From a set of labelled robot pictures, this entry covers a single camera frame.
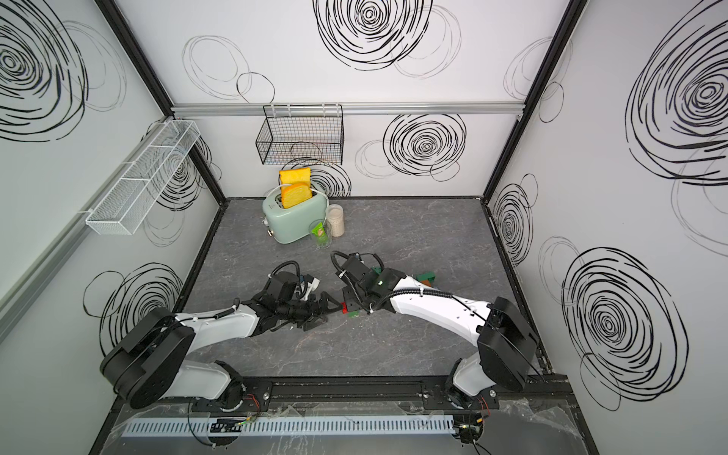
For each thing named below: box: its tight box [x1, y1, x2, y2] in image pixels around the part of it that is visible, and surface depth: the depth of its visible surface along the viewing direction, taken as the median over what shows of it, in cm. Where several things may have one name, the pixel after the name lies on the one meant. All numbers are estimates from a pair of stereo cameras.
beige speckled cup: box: [326, 203, 346, 238], surface depth 104 cm
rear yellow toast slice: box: [278, 166, 311, 189], surface depth 100 cm
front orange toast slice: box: [281, 182, 313, 209], surface depth 96 cm
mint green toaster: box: [261, 191, 329, 245], surface depth 101 cm
